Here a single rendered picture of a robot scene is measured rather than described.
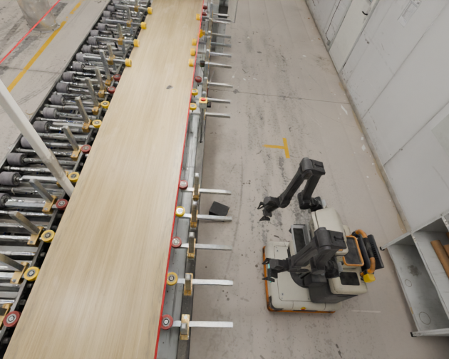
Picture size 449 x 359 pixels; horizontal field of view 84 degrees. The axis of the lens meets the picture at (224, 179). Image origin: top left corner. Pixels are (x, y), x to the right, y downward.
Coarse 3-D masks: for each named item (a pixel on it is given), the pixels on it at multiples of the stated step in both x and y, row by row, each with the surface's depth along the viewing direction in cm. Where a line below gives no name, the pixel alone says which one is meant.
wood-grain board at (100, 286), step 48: (192, 0) 419; (144, 48) 318; (144, 96) 266; (96, 144) 222; (144, 144) 228; (96, 192) 195; (144, 192) 199; (96, 240) 174; (144, 240) 178; (48, 288) 154; (96, 288) 157; (144, 288) 160; (48, 336) 140; (96, 336) 143; (144, 336) 145
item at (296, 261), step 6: (318, 228) 119; (324, 228) 118; (312, 240) 122; (306, 246) 127; (312, 246) 121; (318, 246) 118; (324, 246) 113; (330, 246) 114; (300, 252) 134; (306, 252) 127; (312, 252) 125; (318, 252) 117; (324, 252) 116; (288, 258) 149; (294, 258) 140; (300, 258) 134; (306, 258) 132; (294, 264) 140; (300, 264) 140
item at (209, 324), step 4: (172, 324) 157; (176, 324) 158; (192, 324) 159; (196, 324) 159; (200, 324) 159; (204, 324) 159; (208, 324) 160; (212, 324) 160; (216, 324) 160; (220, 324) 160; (224, 324) 161; (228, 324) 161
